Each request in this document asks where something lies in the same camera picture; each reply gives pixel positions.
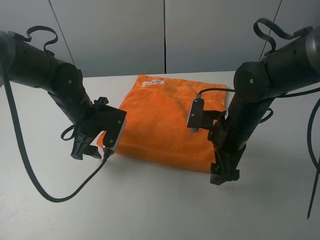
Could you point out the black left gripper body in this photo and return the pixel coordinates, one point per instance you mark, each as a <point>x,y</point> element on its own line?
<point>91,117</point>

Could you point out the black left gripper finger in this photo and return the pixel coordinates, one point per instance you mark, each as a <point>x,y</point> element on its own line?
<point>81,143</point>
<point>91,150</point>

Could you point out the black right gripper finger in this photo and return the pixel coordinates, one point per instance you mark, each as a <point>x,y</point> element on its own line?
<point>231,173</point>
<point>216,175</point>

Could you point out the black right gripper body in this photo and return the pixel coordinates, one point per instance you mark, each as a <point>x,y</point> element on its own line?
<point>228,144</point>

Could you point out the orange microfiber towel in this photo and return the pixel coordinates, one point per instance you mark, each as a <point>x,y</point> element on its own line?
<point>156,123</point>

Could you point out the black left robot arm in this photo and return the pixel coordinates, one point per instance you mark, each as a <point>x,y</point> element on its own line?
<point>38,68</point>

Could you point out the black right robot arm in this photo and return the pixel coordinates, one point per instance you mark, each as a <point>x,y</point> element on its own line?
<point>292,63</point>

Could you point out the white towel label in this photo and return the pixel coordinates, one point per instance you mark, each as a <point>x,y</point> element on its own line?
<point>153,82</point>

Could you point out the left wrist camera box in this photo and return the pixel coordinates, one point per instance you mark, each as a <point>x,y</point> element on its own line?
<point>113,121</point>

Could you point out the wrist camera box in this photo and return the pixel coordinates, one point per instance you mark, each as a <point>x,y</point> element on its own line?
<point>113,121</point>
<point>200,118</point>

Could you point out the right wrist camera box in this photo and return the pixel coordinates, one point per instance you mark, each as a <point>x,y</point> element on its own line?
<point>200,118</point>

